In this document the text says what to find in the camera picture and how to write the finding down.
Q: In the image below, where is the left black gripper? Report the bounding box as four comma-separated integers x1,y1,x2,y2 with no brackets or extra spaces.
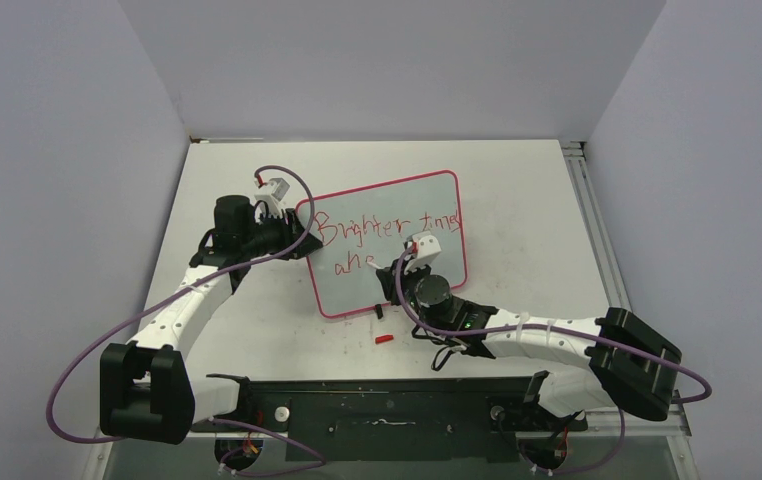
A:
241,208,322,261

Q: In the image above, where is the pink framed whiteboard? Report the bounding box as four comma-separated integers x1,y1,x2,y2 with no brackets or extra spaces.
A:
296,170,468,319

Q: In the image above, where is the red marker cap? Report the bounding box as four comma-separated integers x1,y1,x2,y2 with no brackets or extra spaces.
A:
374,334,394,345

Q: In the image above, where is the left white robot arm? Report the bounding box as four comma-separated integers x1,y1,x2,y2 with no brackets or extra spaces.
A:
99,195,323,444

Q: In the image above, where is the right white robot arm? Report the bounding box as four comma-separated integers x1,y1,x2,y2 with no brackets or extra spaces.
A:
375,265,681,428

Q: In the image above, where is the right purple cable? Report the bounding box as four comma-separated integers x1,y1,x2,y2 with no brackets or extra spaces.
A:
394,248,714,477

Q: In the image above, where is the purple cable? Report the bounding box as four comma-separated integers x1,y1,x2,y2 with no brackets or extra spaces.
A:
394,248,714,477
46,164,326,478

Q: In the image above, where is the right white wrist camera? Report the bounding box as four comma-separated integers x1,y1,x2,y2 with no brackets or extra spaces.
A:
403,230,442,273

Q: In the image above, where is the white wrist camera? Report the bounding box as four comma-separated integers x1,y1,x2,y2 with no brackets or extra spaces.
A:
403,230,442,273
254,178,290,218

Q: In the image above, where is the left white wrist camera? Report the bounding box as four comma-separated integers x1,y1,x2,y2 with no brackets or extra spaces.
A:
254,178,290,218

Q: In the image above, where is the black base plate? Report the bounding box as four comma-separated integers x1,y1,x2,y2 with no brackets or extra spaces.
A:
192,377,588,462

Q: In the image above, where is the aluminium rail frame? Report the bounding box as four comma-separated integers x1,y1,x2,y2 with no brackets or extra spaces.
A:
111,140,683,479

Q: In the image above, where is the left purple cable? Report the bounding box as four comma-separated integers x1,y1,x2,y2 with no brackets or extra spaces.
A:
46,164,326,478

